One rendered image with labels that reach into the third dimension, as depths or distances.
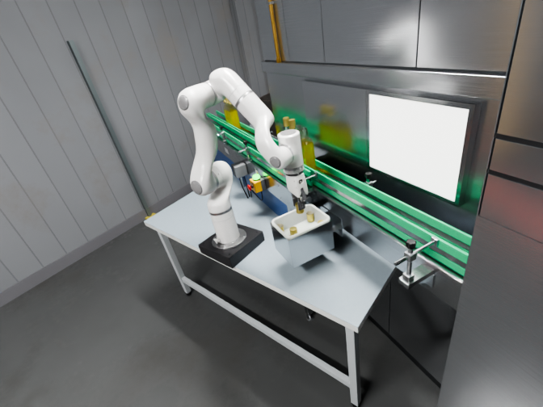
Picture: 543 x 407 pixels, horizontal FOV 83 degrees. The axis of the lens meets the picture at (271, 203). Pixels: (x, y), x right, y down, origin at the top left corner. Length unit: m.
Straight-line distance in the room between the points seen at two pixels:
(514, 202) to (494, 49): 0.51
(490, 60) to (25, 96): 3.25
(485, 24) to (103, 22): 3.28
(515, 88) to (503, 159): 0.11
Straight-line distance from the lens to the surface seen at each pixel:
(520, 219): 0.66
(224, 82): 1.24
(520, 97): 0.59
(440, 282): 1.13
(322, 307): 1.35
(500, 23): 1.03
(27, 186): 3.51
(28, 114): 3.46
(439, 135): 1.14
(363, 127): 1.38
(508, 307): 0.77
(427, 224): 1.18
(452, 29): 1.10
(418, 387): 2.05
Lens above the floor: 1.79
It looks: 31 degrees down
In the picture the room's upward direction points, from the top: 12 degrees counter-clockwise
